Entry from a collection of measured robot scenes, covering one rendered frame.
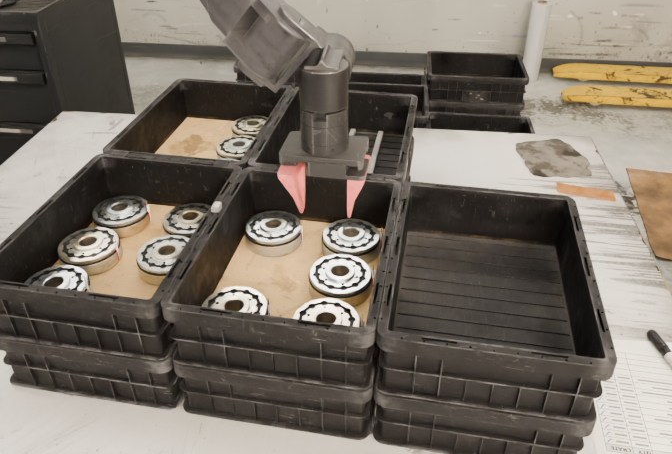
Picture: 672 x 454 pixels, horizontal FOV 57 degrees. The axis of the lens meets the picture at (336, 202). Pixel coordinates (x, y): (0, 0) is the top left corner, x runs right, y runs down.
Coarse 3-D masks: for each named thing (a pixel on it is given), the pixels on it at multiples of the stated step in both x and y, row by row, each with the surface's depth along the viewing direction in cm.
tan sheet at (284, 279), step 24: (312, 240) 113; (240, 264) 107; (264, 264) 107; (288, 264) 107; (312, 264) 107; (216, 288) 102; (264, 288) 102; (288, 288) 102; (288, 312) 97; (360, 312) 97
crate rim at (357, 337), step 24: (264, 168) 116; (216, 216) 102; (384, 240) 97; (192, 264) 92; (384, 264) 92; (168, 288) 87; (168, 312) 84; (192, 312) 83; (216, 312) 83; (240, 312) 83; (288, 336) 82; (312, 336) 81; (336, 336) 80; (360, 336) 79
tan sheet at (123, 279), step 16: (160, 208) 122; (160, 224) 118; (128, 240) 113; (144, 240) 113; (128, 256) 109; (112, 272) 106; (128, 272) 106; (96, 288) 102; (112, 288) 102; (128, 288) 102; (144, 288) 102
